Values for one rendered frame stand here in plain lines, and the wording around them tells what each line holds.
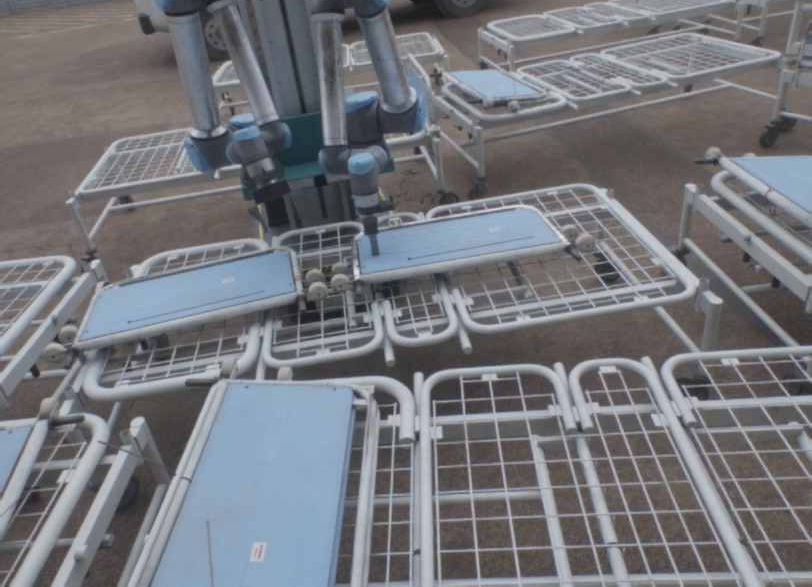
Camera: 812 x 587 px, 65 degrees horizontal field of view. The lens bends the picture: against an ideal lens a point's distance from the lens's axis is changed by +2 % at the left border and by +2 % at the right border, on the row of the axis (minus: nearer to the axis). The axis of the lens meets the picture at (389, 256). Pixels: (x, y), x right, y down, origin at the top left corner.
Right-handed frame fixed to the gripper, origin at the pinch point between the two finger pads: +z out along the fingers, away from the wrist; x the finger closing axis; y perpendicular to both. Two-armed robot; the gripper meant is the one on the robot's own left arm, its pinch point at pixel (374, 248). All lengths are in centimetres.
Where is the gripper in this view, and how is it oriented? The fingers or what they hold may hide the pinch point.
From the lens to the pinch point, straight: 224.3
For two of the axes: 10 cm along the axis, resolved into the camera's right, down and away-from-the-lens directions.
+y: -9.9, 1.4, 0.2
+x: 0.4, 4.2, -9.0
